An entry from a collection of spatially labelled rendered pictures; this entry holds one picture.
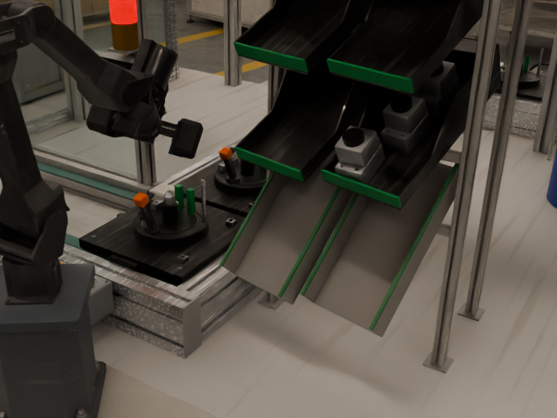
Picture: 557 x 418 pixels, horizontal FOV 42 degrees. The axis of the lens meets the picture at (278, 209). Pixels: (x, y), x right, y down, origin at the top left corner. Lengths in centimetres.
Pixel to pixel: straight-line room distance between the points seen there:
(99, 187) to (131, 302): 43
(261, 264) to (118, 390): 30
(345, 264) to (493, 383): 31
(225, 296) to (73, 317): 35
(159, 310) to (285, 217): 26
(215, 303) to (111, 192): 44
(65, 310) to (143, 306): 24
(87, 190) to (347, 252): 71
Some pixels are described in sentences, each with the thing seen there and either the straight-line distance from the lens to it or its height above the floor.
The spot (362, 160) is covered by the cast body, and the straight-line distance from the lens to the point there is 99.
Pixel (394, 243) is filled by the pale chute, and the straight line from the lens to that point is 111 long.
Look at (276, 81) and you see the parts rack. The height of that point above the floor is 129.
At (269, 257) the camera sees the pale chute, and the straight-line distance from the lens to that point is 117.
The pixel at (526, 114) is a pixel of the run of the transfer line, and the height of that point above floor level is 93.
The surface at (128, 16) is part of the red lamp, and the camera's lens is 143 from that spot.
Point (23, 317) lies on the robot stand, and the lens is 102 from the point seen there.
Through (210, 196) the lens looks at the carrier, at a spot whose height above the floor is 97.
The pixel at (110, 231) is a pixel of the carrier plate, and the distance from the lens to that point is 138.
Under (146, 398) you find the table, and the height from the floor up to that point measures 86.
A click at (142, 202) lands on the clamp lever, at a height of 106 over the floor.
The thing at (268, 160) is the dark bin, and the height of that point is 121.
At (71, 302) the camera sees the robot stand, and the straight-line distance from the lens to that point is 103.
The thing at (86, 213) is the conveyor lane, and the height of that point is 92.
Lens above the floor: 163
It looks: 27 degrees down
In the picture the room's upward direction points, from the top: 1 degrees clockwise
